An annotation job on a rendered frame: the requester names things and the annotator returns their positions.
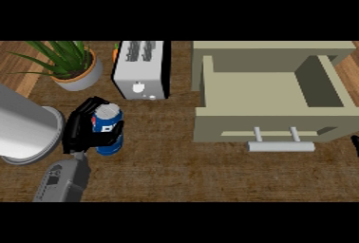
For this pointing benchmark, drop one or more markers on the beige drawer front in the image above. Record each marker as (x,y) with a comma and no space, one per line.
(234,121)

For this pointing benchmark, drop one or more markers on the blue soda can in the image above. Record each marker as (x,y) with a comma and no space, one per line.
(107,121)

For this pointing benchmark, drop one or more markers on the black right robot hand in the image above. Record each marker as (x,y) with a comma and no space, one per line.
(357,141)

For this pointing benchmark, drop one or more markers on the beige open drawer box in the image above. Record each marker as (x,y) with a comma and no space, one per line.
(253,91)

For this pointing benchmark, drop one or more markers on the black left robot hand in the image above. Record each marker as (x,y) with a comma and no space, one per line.
(76,133)

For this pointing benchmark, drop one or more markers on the white toaster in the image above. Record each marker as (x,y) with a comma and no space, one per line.
(141,72)

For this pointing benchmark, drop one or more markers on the large grey metal cylinder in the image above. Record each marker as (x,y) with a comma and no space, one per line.
(23,129)

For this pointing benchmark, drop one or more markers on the orange carrot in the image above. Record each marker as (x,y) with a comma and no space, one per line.
(116,54)

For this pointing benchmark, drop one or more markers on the beige wooden cabinet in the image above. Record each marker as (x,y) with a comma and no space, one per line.
(262,55)

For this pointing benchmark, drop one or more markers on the green plant in grey pot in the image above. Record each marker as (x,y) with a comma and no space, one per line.
(74,68)

